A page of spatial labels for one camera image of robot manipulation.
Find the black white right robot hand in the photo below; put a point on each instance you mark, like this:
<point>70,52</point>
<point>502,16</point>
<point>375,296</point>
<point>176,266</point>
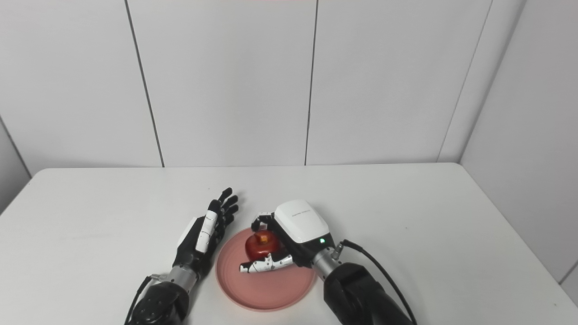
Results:
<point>302,230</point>

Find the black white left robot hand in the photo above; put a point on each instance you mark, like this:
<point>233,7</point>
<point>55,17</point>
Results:
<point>203,239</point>

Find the red apple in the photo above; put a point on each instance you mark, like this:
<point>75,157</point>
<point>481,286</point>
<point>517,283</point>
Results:
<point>261,247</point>

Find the pink round plate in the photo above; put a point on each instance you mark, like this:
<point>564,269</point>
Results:
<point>266,284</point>

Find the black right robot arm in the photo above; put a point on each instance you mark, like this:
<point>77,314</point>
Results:
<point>356,293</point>

